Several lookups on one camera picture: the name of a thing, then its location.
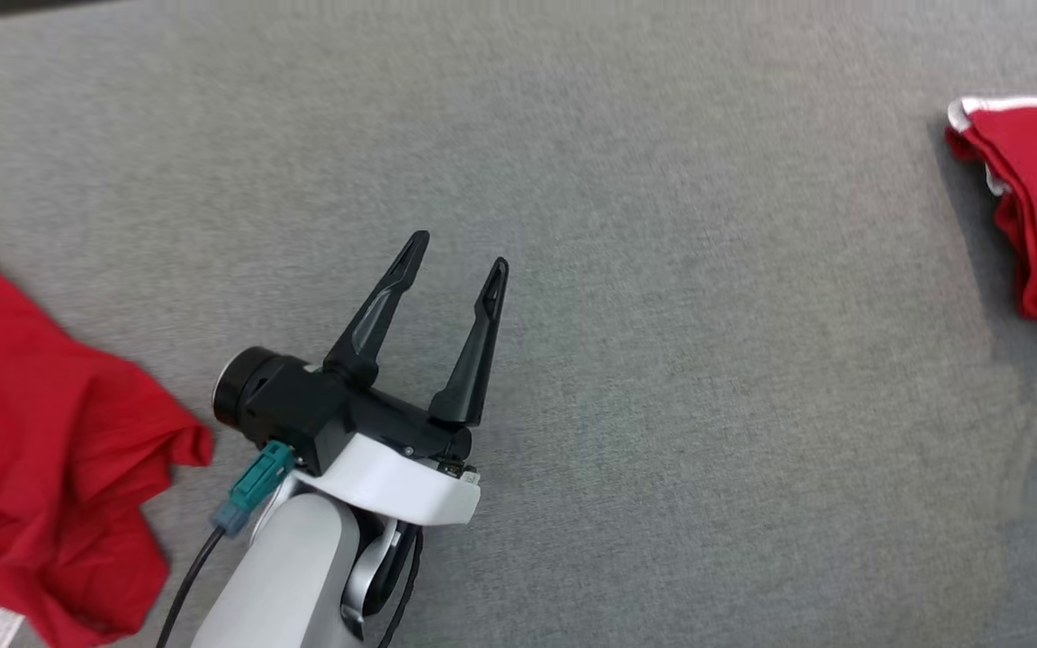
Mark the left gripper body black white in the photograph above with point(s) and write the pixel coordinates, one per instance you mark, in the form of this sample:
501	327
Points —
392	477

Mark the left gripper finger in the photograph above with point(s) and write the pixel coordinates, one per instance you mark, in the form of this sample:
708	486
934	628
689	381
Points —
473	369
374	324

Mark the red white jersey shirt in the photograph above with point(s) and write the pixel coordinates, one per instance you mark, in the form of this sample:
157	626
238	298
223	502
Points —
32	432

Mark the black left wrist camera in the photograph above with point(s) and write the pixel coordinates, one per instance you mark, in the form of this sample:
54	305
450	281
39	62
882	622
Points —
275	396

